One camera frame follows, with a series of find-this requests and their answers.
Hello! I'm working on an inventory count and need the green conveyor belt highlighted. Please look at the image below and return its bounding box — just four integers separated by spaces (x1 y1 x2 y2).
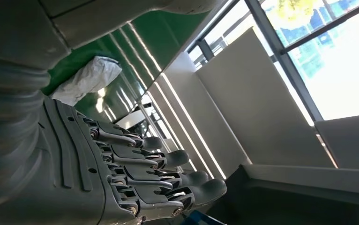
41 11 209 123

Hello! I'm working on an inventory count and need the blue object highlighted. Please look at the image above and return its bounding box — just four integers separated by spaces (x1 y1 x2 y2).
179 210 227 225

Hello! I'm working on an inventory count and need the white window sill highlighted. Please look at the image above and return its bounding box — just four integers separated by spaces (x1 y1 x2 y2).
243 164 359 209

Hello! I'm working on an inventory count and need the dark window frame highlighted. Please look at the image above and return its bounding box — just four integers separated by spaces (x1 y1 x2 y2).
187 0 359 127

